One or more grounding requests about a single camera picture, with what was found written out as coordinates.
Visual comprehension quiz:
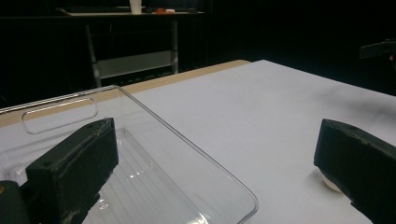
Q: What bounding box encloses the clear plastic tray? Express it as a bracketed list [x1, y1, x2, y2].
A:
[0, 84, 260, 224]

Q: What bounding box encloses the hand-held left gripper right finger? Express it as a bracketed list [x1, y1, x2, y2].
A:
[313, 118, 396, 224]

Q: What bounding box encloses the white cup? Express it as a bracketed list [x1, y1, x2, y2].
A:
[129, 0, 145, 15]

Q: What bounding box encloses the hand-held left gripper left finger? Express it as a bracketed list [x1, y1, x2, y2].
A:
[25, 117, 120, 224]

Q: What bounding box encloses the dark desk with metal legs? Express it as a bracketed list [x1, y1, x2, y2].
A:
[55, 7, 207, 89]

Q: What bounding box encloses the white ping-pong ball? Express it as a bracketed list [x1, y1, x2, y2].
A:
[320, 175, 342, 192]

